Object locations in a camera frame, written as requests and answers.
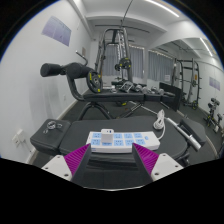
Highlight small purple wall poster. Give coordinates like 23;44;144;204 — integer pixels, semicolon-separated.
208;76;222;91

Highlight white coiled power cable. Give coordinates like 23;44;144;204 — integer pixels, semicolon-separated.
152;109;167;141

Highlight white wall socket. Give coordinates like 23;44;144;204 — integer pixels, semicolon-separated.
12;129;27;148

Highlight black box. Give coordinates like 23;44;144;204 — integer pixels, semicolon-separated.
159;81;183;112

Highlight long ceiling light strip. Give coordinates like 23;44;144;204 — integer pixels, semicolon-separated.
199;37;214;58
144;0;181;18

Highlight black roller-pad exercise bench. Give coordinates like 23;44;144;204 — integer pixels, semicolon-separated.
39;62;183;121

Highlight black power rack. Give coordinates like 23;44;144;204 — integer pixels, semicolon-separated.
171;58;203;110

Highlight black padded weight bench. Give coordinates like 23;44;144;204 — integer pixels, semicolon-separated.
29;114;189;168

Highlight small black padded seat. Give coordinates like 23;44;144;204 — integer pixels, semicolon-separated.
179;117;208;145

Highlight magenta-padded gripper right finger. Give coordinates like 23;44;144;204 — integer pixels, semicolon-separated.
132;143;184;186

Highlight group of dumbbells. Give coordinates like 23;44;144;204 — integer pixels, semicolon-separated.
111;79;166;96

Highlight white power strip, blue sockets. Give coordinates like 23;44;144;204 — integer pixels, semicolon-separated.
85;130;161;154

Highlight small white charger block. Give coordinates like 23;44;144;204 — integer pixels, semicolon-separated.
100;128;114;145

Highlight chrome barbell bar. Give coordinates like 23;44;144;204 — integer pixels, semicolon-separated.
165;117;203;152

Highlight grey window curtain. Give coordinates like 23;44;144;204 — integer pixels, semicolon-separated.
148;49;174;83
101;44;145;81

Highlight grey cable machine frame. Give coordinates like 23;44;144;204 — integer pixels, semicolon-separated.
94;0;135;90

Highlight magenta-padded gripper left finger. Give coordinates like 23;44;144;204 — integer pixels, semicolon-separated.
41;143;93;188

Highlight black exercise machines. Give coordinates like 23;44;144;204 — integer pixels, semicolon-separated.
204;97;224;134

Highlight black yellow weight plate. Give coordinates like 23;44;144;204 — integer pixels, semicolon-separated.
86;69;104;94
114;57;133;72

